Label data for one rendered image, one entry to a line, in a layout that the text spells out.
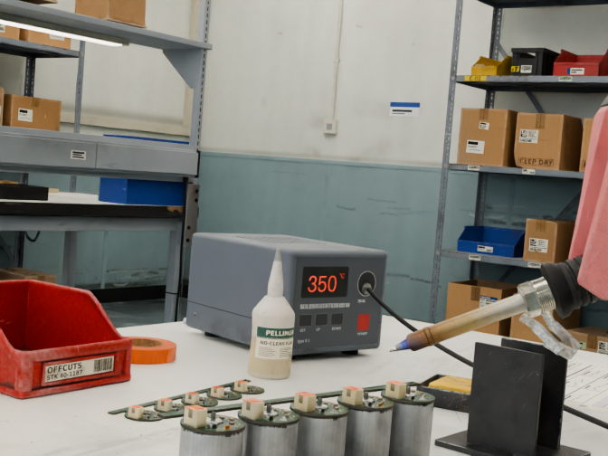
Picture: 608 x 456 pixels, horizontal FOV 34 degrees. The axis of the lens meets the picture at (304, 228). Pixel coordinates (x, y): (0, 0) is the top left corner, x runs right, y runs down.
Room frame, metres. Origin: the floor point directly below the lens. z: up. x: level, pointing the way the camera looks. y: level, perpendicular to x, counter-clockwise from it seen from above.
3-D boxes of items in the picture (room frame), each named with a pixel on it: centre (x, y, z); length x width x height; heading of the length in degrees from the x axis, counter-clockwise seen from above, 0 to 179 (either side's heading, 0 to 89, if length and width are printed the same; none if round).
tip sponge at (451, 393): (0.71, -0.13, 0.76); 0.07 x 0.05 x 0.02; 67
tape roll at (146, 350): (0.79, 0.13, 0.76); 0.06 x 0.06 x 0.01
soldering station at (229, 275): (0.91, 0.01, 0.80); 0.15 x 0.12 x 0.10; 40
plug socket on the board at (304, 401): (0.40, -0.01, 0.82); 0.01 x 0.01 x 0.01; 42
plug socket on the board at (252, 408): (0.39, 0.01, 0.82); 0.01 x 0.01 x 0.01; 42
